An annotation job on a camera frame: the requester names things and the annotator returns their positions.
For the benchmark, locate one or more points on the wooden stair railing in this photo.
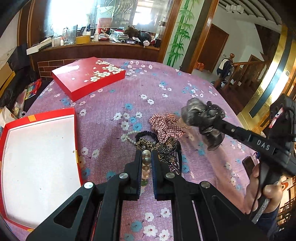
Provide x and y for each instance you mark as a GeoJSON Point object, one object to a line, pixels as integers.
{"type": "Point", "coordinates": [247, 74]}

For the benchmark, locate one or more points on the purple floral bedspread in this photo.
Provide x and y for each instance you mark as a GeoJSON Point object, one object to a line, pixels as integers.
{"type": "Point", "coordinates": [107, 115]}

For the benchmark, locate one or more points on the red floral box lid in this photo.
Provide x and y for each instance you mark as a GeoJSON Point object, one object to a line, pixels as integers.
{"type": "Point", "coordinates": [84, 76]}

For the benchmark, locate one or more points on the wooden dresser counter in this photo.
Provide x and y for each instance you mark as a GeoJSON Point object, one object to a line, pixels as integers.
{"type": "Point", "coordinates": [102, 49]}

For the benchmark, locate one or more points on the red plaid scrunchie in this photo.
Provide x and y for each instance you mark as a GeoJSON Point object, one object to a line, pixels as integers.
{"type": "Point", "coordinates": [166, 126]}

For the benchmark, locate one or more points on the black claw hair clip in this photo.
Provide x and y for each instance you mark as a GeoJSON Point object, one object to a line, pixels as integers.
{"type": "Point", "coordinates": [170, 152]}

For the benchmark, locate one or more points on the person right hand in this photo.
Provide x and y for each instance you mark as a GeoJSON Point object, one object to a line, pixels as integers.
{"type": "Point", "coordinates": [272, 192]}

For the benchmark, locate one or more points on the red jewelry box tray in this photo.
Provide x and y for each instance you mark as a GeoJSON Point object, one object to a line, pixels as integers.
{"type": "Point", "coordinates": [39, 166]}

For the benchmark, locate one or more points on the leopard print scrunchie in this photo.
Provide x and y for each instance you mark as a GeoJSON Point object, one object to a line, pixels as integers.
{"type": "Point", "coordinates": [144, 144]}

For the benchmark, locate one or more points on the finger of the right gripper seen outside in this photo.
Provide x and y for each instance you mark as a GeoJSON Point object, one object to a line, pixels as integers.
{"type": "Point", "coordinates": [229, 129]}

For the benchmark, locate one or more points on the black smartphone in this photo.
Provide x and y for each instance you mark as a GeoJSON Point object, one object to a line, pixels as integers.
{"type": "Point", "coordinates": [248, 165]}

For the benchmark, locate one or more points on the striped ribbon tag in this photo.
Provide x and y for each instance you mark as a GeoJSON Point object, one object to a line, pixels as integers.
{"type": "Point", "coordinates": [273, 121]}

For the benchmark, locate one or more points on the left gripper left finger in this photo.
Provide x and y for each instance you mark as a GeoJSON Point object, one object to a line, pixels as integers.
{"type": "Point", "coordinates": [94, 211]}

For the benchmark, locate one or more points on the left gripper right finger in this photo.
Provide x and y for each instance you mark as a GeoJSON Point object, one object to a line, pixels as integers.
{"type": "Point", "coordinates": [200, 211]}

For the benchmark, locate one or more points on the brown wooden door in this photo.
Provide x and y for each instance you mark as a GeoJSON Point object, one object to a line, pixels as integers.
{"type": "Point", "coordinates": [213, 47]}

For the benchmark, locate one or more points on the dark grey mesh scrunchie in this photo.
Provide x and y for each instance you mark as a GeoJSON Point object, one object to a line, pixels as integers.
{"type": "Point", "coordinates": [203, 115]}

